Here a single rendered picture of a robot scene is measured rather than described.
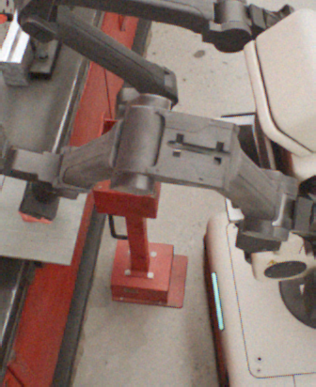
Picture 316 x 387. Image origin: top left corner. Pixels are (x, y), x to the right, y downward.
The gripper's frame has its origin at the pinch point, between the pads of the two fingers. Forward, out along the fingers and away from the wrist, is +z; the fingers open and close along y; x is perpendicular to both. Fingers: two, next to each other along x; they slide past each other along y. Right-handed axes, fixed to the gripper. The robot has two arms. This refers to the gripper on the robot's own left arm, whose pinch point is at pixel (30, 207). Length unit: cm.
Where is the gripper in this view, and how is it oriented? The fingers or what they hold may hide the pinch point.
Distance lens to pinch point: 133.7
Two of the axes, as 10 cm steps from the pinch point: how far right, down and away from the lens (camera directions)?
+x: 8.7, 3.6, 3.3
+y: -1.5, 8.4, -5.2
